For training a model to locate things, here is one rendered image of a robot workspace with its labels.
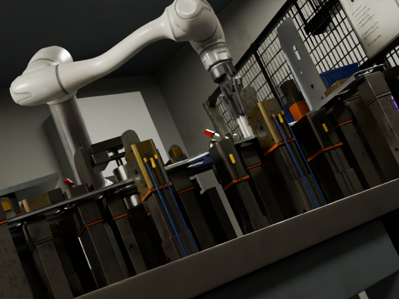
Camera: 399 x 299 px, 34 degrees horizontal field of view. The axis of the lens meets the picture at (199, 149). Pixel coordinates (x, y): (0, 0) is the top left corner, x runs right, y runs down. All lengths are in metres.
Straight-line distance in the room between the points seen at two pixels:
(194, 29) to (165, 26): 0.09
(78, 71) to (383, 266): 1.33
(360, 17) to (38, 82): 1.07
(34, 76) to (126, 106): 3.45
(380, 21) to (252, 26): 3.40
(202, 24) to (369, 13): 0.65
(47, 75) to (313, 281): 1.41
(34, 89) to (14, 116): 3.37
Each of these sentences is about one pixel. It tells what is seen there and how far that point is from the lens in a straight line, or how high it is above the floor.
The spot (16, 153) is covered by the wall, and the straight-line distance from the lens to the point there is 5.30.
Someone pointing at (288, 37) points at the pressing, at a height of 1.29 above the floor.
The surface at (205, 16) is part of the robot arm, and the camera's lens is 1.79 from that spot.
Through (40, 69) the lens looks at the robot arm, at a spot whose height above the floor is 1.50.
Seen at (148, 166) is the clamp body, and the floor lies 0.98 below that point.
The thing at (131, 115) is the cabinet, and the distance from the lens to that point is 5.48.
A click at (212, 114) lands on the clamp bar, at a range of 2.05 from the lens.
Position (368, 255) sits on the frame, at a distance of 0.92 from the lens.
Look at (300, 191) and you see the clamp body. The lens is 1.62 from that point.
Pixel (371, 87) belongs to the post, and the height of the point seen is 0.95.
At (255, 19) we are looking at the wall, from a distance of 5.50.
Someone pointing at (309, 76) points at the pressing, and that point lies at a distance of 2.05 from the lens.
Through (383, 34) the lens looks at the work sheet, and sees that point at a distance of 2.18.
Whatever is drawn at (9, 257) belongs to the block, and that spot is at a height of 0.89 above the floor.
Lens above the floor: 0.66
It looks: 12 degrees up
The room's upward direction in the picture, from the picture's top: 24 degrees counter-clockwise
